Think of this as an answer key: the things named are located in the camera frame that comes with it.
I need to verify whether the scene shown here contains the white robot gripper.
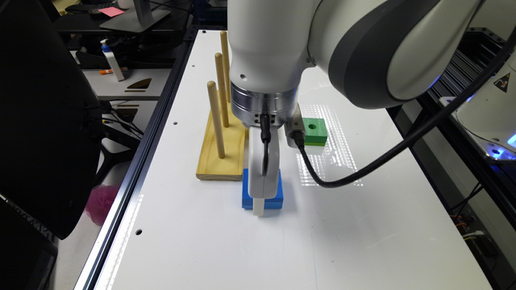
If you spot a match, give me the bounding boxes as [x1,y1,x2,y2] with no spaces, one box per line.
[248,126,280,217]

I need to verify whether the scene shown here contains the blue square block with hole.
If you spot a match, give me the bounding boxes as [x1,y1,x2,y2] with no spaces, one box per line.
[241,168,284,209]

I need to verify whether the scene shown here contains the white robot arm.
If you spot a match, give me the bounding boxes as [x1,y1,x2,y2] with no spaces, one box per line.
[227,0,482,216]

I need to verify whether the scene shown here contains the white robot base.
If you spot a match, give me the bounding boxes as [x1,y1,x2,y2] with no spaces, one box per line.
[452,55,515,164]

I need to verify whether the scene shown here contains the green square block with hole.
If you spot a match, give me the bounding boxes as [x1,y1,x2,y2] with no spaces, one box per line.
[302,118,328,146]

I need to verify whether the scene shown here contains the wooden peg base board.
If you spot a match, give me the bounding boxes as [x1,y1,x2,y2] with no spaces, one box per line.
[195,89,249,182]

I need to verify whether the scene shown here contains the front wooden peg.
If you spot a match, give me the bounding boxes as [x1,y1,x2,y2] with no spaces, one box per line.
[206,81,225,159]

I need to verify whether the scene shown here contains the wooden peg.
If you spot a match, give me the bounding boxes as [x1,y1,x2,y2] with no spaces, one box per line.
[214,52,229,128]
[206,81,225,159]
[220,31,231,103]

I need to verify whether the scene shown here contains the middle wooden peg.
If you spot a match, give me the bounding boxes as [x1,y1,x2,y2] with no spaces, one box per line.
[214,52,229,128]

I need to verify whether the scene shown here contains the pink fluffy object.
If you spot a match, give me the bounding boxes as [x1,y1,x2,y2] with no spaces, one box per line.
[85,184,120,226]

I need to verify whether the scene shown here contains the rear wooden peg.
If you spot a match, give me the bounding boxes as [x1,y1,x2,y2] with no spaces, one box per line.
[220,31,231,103]

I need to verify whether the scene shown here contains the orange marker pen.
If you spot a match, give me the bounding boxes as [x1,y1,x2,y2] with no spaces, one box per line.
[99,67,128,75]

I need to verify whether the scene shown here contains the white spray bottle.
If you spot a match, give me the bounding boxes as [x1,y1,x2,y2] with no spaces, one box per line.
[100,39,125,81]

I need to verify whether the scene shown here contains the grey monitor stand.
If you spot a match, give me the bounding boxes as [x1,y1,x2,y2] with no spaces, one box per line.
[99,0,170,33]

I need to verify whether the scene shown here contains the black office chair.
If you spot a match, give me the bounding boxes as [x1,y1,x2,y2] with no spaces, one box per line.
[0,0,143,290]

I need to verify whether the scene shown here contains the pink sticky note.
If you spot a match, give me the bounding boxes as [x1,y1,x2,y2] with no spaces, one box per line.
[99,6,125,18]

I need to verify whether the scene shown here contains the black camera cable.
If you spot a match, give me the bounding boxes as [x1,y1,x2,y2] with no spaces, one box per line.
[293,23,516,189]

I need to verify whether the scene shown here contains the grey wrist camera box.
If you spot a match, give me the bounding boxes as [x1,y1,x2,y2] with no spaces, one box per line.
[285,104,306,148]

